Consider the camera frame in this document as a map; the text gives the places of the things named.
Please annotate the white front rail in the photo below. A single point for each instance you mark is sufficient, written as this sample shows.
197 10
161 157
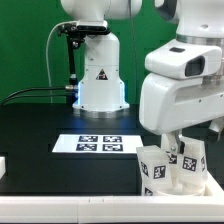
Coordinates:
80 210

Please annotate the black camera on stand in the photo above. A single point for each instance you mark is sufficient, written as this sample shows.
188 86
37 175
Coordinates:
76 32

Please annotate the white block left edge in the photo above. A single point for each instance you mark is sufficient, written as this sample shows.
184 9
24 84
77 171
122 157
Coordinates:
2 167

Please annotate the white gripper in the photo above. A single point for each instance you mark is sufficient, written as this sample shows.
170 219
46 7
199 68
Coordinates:
169 105

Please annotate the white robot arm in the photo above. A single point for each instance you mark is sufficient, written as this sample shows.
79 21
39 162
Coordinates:
197 51

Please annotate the white paper marker sheet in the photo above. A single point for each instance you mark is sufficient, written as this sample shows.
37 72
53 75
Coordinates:
90 143

